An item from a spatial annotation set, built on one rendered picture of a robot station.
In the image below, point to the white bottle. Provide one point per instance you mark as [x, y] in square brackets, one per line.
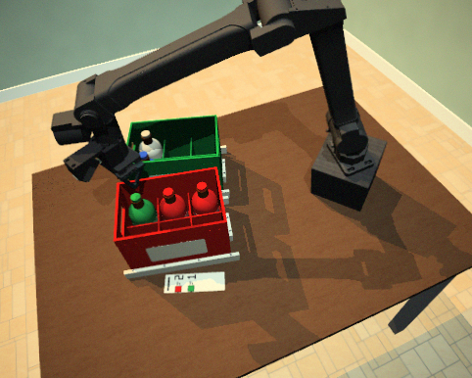
[150, 145]

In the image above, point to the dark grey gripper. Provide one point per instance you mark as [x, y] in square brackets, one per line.
[132, 163]

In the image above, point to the green bottle crate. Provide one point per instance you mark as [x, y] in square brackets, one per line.
[175, 136]

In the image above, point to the red crate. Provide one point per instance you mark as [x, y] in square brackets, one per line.
[180, 239]

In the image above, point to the blue bottle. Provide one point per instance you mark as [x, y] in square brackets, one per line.
[145, 156]

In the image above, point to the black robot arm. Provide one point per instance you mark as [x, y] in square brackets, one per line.
[282, 22]

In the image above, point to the white paper pick list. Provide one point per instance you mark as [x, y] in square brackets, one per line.
[194, 282]

